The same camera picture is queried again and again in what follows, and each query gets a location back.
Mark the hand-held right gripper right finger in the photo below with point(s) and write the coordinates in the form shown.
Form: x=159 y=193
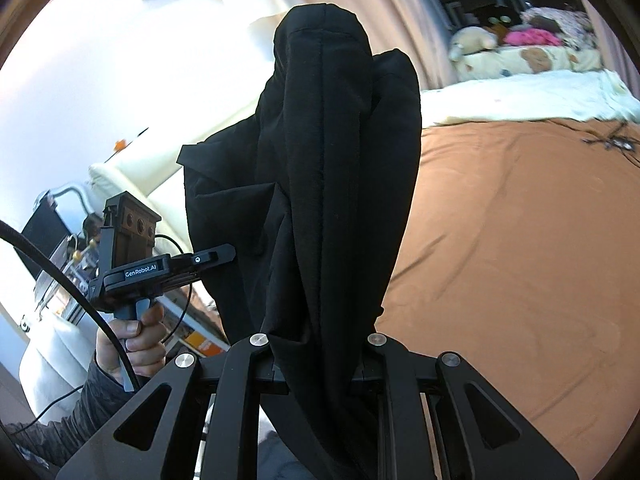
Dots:
x=385 y=365

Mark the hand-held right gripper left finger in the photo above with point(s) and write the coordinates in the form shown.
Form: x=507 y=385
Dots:
x=250 y=360

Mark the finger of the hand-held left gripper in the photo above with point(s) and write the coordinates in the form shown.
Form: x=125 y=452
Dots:
x=215 y=254

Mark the black garment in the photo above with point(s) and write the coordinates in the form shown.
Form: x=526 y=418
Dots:
x=325 y=160

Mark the person's left forearm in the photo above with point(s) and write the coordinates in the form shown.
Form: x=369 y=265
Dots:
x=75 y=420

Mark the person's left hand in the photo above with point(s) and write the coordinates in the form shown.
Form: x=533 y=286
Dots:
x=147 y=340

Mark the white orange box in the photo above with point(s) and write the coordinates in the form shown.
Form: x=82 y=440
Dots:
x=202 y=332

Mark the white padded stool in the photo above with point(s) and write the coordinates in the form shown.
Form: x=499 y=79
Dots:
x=55 y=355

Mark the small orange object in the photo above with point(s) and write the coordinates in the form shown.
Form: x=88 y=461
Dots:
x=119 y=146

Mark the brown bed sheet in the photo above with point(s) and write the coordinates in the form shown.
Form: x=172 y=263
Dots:
x=500 y=260

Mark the cream blanket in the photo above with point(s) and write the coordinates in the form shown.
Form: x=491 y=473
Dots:
x=500 y=97

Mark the cream stuffed toy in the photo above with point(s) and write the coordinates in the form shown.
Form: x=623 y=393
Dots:
x=470 y=42

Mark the bear print cream pillow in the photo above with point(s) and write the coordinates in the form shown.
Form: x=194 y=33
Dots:
x=535 y=60

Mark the pink cloth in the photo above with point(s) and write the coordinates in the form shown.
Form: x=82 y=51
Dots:
x=532 y=37

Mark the floral cloth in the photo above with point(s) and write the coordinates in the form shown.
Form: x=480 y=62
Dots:
x=575 y=22

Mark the black box with metal frame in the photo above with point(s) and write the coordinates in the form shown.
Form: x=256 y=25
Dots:
x=47 y=225

